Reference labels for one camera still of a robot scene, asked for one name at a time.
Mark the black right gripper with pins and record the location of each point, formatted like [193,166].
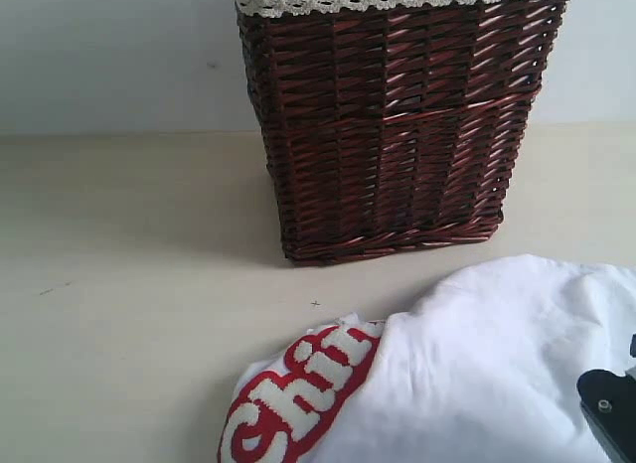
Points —
[607,402]

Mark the white t-shirt red logo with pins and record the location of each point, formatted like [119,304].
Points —
[483,368]

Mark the dark red wicker basket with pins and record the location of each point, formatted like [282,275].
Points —
[394,130]

